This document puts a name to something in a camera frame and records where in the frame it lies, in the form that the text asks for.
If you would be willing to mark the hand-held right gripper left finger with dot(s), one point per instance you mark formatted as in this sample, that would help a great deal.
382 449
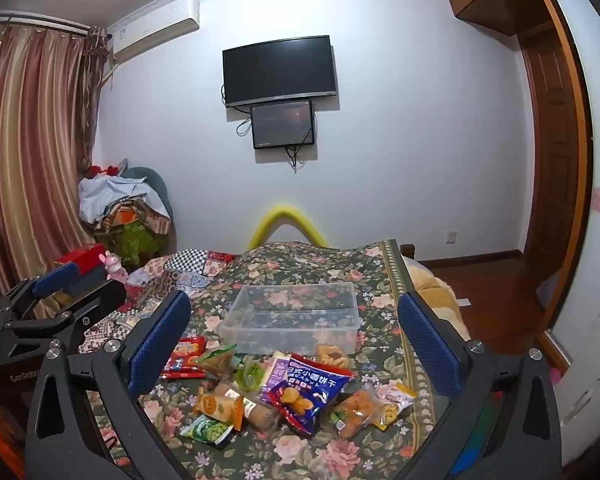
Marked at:
162 345

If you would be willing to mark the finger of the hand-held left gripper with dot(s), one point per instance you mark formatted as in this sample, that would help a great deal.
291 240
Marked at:
95 300
55 275

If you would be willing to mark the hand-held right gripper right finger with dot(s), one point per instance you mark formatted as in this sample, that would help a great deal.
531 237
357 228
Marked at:
427 345

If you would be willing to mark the red snack packet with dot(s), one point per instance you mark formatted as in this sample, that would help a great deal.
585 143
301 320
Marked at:
185 357

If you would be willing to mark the olive triangular snack packet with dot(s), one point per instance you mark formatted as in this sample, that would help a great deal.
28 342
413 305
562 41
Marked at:
215 360

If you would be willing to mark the pink yellow snack packet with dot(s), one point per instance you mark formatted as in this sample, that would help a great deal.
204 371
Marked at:
395 395

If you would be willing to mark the clear plastic storage box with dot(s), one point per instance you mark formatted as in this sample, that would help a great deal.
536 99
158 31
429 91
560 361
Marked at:
240 330

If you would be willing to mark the orange cake packet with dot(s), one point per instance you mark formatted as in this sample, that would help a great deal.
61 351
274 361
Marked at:
215 405

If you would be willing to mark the green jelly cup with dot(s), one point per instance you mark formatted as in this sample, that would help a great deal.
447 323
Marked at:
250 375

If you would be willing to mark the green pea packet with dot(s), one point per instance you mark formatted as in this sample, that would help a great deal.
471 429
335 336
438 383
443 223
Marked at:
205 430

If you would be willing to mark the clear fried snack packet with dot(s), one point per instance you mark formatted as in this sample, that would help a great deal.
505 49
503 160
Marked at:
355 410

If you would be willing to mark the clear cookie packet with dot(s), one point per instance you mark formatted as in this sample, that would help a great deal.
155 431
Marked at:
330 355

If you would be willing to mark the purple label bread packet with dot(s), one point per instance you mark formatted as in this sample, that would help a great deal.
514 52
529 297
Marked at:
275 370

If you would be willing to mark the brown cake roll packet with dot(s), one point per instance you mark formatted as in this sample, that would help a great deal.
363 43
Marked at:
260 412

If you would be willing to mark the blue biscuit bag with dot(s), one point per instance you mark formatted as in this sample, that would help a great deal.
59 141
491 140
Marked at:
305 395

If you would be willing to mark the red box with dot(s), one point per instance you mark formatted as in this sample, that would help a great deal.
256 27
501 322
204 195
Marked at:
82 255

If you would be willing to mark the pink plush toy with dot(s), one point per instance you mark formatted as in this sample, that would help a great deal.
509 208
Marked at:
114 265

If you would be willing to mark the cream blanket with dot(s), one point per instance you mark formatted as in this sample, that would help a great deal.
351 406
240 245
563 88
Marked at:
440 295

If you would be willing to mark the white paper sheet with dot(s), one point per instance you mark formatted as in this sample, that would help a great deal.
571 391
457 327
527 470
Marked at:
461 300

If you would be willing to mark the patchwork quilt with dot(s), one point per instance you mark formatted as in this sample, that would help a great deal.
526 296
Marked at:
180 270

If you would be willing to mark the pile of clothes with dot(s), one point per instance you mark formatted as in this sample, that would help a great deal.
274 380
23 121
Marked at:
115 205

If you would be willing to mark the grey chair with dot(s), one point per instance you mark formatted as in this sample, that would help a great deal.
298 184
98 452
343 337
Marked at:
155 180

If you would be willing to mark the striped curtain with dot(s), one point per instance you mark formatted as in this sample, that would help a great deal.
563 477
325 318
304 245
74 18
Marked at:
30 135

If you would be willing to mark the floral blanket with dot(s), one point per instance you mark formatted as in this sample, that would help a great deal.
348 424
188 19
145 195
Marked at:
300 270

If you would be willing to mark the white stickered appliance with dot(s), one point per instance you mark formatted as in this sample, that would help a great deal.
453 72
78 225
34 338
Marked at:
595 360

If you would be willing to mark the yellow foam tube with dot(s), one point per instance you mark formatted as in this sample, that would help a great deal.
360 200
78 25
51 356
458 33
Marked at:
285 212

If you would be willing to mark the brown side curtain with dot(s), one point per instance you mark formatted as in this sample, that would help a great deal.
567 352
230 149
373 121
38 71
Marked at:
91 85

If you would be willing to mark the wooden door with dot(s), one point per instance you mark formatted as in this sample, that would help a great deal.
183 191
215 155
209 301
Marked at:
550 150

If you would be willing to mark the small black monitor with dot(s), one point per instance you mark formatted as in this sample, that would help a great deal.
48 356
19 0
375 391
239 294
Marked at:
282 125

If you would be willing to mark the curtain rod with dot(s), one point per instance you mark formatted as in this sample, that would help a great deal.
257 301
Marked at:
40 20

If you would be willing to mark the white air conditioner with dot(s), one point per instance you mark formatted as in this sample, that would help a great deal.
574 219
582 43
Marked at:
155 30

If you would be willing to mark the wall socket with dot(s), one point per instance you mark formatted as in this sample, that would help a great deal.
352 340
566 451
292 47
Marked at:
451 237

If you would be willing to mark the wooden door frame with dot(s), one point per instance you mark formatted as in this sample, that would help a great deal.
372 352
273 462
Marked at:
577 110

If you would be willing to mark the black wall television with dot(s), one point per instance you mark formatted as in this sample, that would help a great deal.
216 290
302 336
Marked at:
280 70

